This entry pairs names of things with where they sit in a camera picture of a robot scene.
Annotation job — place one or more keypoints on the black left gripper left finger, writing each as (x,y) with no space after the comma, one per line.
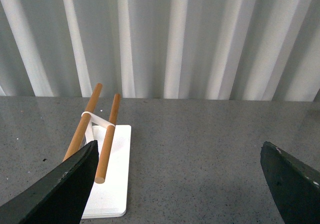
(60,197)

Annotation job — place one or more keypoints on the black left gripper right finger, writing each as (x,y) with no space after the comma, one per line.
(294,186)

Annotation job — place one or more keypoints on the white towel rack stand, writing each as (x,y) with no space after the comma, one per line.
(108,197)

